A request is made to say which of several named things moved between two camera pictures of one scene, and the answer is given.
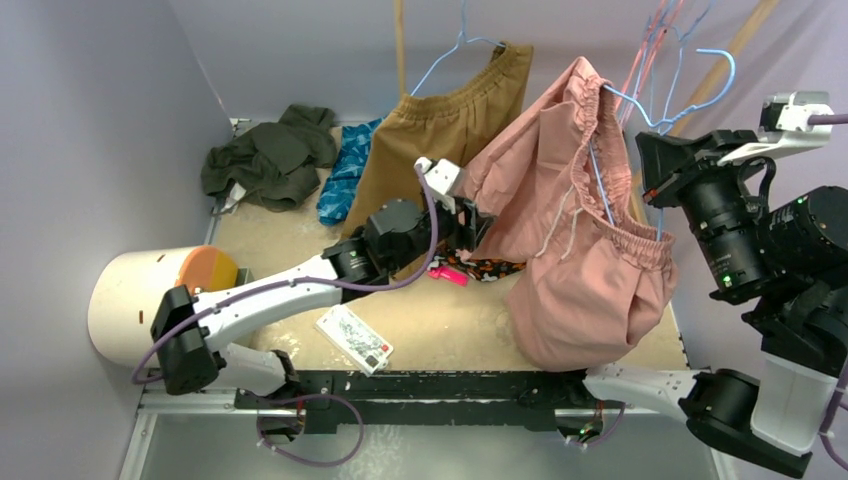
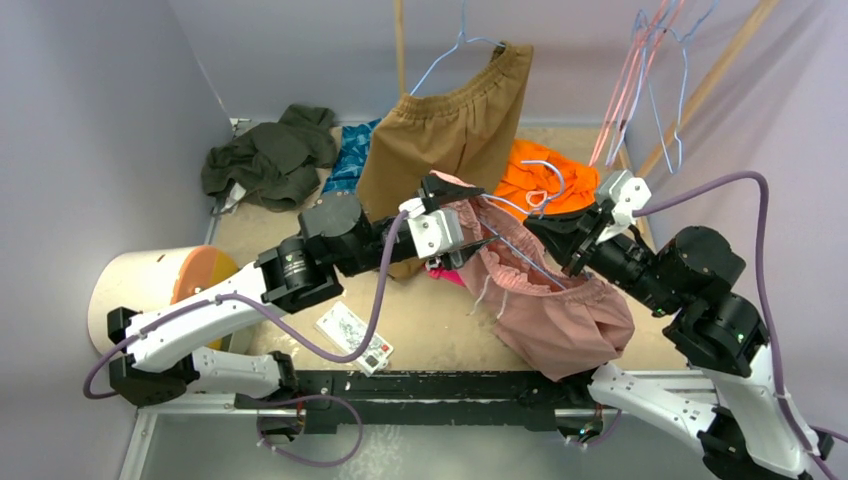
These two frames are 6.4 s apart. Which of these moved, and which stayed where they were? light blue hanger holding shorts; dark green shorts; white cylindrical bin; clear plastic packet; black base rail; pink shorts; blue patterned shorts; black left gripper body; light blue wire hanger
Moved: light blue wire hanger; black left gripper body; pink shorts
Stayed: light blue hanger holding shorts; black base rail; blue patterned shorts; white cylindrical bin; clear plastic packet; dark green shorts
